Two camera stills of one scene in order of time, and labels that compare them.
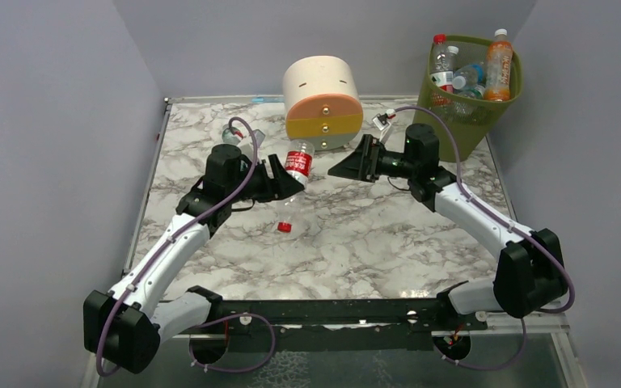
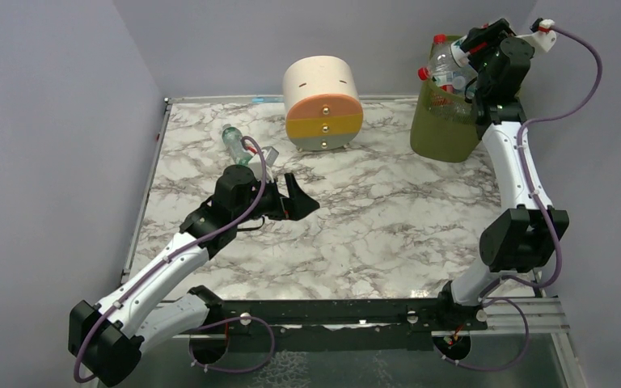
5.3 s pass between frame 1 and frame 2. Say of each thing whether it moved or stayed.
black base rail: stayed
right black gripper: moved
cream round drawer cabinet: stayed
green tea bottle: stayed
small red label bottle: moved
